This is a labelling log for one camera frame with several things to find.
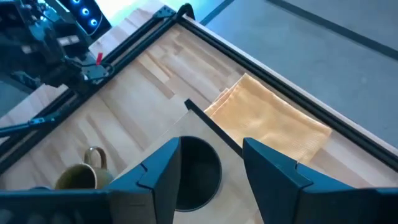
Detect black corner bracket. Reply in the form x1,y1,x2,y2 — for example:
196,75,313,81
152,5,177,20

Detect olive green ceramic mug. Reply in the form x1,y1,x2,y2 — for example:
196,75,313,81
54,146,114,190

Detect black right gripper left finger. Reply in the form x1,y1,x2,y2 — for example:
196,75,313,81
105,137,182,224

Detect black aluminium frame rail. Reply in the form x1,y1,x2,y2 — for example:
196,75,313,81
175,14,398,174
0,14,181,175

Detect computer case with blue fans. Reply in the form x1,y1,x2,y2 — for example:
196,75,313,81
58,0,113,40

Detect yellow folded cloth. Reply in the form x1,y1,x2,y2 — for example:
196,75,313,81
203,73,333,165

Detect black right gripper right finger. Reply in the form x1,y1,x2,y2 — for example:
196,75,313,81
242,137,355,224

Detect black metal strut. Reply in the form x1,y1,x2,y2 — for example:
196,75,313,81
0,115,62,138

